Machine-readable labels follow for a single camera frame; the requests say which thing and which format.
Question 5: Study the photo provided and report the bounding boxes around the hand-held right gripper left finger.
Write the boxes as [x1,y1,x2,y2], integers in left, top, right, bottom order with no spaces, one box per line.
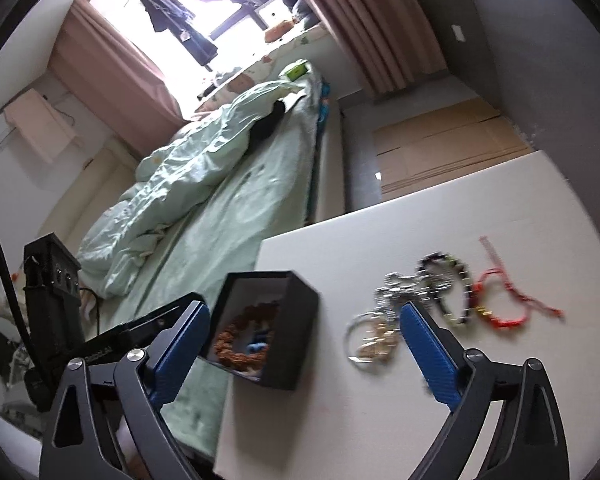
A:
[39,301,212,480]

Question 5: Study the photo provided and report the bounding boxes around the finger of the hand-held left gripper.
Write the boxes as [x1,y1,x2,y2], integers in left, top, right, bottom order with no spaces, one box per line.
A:
[77,298,202,362]

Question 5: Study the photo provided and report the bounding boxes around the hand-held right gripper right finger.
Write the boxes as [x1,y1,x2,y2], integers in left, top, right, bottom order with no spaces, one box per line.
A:
[399,301,571,480]

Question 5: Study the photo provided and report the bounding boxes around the brown beaded bracelet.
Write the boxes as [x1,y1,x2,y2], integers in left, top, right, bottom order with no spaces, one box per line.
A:
[211,304,277,369]

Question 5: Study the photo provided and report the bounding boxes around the silver bangle with charms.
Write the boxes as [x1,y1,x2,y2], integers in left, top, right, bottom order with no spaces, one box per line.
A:
[346,309,404,367]

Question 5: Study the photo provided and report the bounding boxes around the red cord bracelet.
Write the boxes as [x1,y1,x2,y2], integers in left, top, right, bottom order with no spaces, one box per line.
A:
[469,235,565,331]

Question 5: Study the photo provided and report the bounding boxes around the silver chain bracelet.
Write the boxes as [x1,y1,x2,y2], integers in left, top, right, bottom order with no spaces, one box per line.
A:
[372,271,433,318]

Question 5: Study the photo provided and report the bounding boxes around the black beaded bracelet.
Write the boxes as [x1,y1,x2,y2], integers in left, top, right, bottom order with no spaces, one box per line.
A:
[418,252,477,327]

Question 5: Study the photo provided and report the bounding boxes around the black jewelry box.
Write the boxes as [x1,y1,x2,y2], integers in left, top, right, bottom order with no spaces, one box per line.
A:
[198,270,321,391]

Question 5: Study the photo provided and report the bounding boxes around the dark bag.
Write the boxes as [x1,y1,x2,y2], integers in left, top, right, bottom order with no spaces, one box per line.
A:
[0,316,30,368]

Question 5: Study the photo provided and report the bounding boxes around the beige headboard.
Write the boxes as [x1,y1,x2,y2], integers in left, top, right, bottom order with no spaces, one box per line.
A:
[44,140,148,266]

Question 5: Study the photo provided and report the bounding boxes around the white side table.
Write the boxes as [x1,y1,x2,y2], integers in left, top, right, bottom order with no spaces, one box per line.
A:
[214,147,600,480]

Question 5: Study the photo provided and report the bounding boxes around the green bed sheet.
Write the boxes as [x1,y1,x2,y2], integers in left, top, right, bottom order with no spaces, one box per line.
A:
[100,102,327,461]

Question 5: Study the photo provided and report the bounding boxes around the light green duvet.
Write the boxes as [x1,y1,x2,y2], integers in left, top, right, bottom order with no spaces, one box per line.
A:
[76,80,327,298]

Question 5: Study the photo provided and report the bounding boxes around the pale cloth cover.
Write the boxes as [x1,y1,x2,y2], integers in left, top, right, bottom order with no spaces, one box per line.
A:
[4,88,79,164]

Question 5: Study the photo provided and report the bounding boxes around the flat brown cardboard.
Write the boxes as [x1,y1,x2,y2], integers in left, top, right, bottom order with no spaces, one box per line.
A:
[371,96,534,197]

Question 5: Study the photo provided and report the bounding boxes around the pink curtain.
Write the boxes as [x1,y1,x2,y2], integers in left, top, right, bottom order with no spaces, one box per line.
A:
[47,0,184,159]
[284,0,449,106]

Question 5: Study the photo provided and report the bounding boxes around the black cloth on bed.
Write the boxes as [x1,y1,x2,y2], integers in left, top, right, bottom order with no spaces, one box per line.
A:
[249,101,287,142]

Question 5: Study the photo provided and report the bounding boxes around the printed blue bed skirt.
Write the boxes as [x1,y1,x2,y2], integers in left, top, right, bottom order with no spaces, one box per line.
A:
[316,82,332,133]

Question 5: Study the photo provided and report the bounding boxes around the dark hanging jacket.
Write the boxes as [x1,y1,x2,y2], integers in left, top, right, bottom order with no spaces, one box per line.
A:
[138,0,220,67]

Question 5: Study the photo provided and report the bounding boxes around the orange plush toy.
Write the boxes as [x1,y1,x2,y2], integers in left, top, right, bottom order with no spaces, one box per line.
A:
[264,21,294,42]

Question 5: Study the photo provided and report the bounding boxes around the hanging dark clothes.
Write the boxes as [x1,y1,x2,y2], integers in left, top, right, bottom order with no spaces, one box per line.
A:
[207,0,293,42]

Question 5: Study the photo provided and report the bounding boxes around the dark pillows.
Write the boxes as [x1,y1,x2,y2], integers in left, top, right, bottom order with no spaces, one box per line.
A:
[279,0,322,29]

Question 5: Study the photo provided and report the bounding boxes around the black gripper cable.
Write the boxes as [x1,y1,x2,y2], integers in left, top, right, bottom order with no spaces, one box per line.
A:
[0,212,46,376]

